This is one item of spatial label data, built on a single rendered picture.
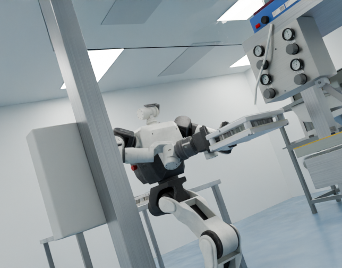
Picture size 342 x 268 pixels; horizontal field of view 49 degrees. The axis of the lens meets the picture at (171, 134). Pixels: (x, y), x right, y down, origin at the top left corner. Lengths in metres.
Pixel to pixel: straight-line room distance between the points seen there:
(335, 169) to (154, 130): 1.04
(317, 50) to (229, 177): 6.30
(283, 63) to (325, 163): 0.34
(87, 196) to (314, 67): 0.75
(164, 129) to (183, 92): 5.42
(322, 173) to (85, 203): 0.75
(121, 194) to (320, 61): 0.72
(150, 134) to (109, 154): 1.09
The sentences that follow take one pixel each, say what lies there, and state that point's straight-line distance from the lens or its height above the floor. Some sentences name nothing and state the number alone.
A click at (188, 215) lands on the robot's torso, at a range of 1.95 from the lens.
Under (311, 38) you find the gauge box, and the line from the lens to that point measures 1.27.
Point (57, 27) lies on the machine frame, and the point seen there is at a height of 1.33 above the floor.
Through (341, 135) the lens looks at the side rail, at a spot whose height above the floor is 0.86.
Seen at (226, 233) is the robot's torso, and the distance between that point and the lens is 1.88.
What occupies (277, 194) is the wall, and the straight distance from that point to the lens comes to 8.21.
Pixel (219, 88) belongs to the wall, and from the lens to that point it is 8.03.
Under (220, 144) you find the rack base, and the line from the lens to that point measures 1.57.
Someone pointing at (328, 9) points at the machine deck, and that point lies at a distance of 1.35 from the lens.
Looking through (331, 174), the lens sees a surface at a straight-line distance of 1.28.
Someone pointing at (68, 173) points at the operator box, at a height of 0.98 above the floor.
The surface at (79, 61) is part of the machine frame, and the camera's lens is 0.98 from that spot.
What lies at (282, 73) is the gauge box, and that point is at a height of 1.10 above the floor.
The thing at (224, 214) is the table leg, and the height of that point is 0.61.
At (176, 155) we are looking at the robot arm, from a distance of 1.69.
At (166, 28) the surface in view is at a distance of 1.27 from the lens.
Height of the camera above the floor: 0.85
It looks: 9 degrees up
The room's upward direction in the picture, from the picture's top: 19 degrees counter-clockwise
